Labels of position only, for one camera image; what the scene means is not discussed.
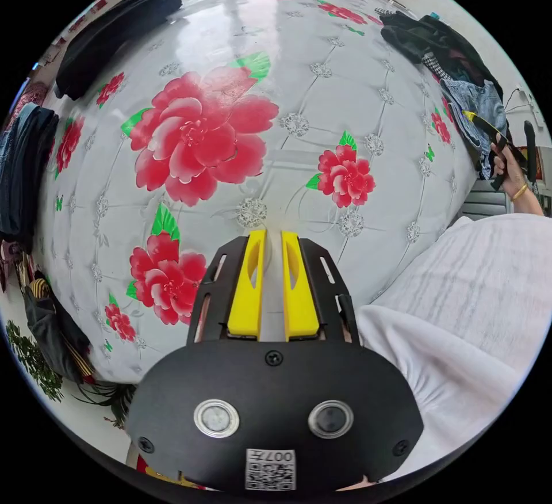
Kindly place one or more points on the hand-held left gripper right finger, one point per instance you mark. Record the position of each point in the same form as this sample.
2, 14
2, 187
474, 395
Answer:
300, 292

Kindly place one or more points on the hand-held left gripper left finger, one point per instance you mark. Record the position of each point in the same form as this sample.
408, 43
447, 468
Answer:
248, 288

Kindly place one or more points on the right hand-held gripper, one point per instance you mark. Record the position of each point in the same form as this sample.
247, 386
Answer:
489, 128

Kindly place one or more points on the blue jeans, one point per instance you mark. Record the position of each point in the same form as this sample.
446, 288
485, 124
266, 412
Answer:
476, 98

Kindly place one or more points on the person's right forearm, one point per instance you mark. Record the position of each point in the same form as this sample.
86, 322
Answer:
527, 201

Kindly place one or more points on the person's right hand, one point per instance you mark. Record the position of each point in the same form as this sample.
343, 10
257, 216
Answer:
513, 178

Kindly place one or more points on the pile of clothes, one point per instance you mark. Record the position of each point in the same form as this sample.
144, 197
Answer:
431, 38

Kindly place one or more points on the person's body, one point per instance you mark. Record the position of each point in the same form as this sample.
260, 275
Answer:
457, 310

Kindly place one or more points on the dark garment with striped trim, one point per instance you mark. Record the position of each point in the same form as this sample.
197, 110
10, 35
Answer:
56, 331

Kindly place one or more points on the green leafy plant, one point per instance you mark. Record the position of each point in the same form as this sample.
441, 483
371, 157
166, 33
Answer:
32, 361

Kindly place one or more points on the stack of folded dark clothes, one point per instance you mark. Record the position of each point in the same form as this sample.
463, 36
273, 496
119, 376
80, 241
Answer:
26, 167

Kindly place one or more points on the folded black garment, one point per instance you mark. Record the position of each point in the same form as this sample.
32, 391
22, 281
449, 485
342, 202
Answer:
112, 38

